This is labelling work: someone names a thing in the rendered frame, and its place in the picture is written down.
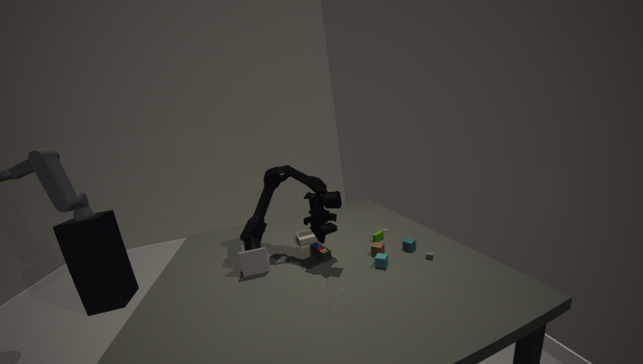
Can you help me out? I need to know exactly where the brown cube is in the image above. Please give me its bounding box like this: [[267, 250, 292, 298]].
[[371, 242, 385, 256]]

